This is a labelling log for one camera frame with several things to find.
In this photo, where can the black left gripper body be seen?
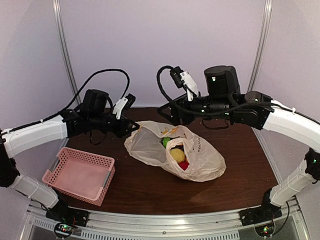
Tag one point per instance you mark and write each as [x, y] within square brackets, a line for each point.
[117, 130]

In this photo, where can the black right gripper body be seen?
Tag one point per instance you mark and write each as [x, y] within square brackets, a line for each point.
[188, 116]

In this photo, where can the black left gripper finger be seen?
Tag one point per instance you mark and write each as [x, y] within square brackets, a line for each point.
[130, 127]
[127, 121]

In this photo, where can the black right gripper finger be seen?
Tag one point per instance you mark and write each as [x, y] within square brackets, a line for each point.
[181, 98]
[170, 113]

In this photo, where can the beige plastic bag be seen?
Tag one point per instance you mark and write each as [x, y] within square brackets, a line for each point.
[206, 163]

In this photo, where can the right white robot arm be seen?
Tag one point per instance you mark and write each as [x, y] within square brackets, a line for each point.
[254, 109]

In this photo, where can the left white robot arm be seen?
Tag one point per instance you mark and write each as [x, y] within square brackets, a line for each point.
[90, 115]

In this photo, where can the orange fruit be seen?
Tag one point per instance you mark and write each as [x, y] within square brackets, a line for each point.
[169, 130]

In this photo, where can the green fruit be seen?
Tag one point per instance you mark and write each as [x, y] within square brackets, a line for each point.
[165, 141]

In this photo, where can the yellow fruit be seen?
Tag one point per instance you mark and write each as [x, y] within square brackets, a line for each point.
[178, 155]

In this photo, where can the red fruit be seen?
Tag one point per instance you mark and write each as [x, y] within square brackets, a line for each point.
[183, 165]

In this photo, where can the pink perforated plastic basket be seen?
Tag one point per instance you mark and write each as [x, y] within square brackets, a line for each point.
[81, 175]

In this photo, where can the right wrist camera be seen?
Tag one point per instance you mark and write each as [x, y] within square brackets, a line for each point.
[183, 79]

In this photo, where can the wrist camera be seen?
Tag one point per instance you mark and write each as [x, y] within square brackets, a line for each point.
[183, 79]
[122, 104]

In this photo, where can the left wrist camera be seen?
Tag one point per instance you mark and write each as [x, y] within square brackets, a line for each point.
[122, 104]

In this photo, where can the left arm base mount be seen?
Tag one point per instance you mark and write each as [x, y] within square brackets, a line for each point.
[68, 218]

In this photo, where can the right aluminium frame post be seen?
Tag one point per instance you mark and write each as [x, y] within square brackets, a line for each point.
[262, 40]

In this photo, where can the aluminium frame post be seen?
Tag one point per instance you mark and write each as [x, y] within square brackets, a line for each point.
[65, 52]
[262, 40]

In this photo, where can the front aluminium rail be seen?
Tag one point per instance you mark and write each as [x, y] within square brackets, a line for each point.
[223, 225]

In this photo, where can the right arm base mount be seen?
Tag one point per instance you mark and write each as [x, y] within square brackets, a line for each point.
[263, 216]

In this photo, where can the left aluminium frame post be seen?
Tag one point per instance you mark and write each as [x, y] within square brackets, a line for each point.
[65, 52]

